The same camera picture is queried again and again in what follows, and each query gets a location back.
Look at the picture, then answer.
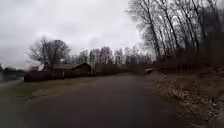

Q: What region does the dark fence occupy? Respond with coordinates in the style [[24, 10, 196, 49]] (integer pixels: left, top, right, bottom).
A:
[[93, 63, 158, 76]]

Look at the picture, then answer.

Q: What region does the distant row of bare trees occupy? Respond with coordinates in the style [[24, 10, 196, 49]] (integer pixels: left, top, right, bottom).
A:
[[71, 44, 154, 68]]

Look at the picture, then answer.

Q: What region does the low dark house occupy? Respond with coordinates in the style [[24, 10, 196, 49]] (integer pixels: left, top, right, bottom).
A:
[[49, 62, 94, 80]]

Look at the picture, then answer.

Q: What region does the dark asphalt road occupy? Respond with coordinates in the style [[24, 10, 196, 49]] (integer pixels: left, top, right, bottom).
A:
[[0, 73, 188, 128]]

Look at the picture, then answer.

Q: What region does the large bare tree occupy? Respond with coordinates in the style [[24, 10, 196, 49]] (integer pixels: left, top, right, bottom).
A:
[[27, 38, 72, 69]]

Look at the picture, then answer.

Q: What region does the dark hedge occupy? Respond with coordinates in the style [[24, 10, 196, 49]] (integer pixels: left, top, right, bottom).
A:
[[23, 69, 66, 83]]

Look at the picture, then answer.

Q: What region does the dull grass strip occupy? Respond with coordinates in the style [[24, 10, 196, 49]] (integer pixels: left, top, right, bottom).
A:
[[13, 75, 111, 101]]

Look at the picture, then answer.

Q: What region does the row of tall bare trees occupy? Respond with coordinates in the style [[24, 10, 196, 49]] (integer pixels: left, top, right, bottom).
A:
[[127, 0, 224, 73]]

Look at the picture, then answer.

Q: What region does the leaf-strewn grass verge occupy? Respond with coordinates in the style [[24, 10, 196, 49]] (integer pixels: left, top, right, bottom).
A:
[[143, 68, 224, 128]]

